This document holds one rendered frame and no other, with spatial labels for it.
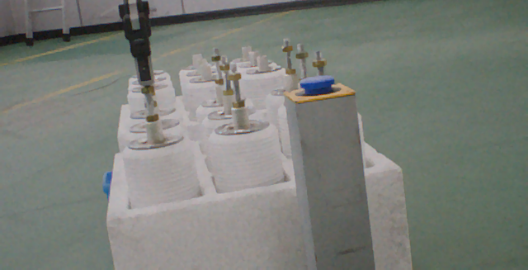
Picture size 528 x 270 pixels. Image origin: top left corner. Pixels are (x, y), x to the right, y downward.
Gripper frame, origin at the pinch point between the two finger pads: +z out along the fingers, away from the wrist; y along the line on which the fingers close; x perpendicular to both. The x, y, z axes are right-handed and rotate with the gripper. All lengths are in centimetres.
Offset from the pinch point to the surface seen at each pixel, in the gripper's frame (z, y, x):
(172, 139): 9.7, 0.7, 2.2
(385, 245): 27.4, 7.3, 27.9
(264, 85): 12, -50, 22
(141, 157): 10.6, 4.2, -2.1
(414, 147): 35, -68, 57
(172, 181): 14.4, 4.6, 1.2
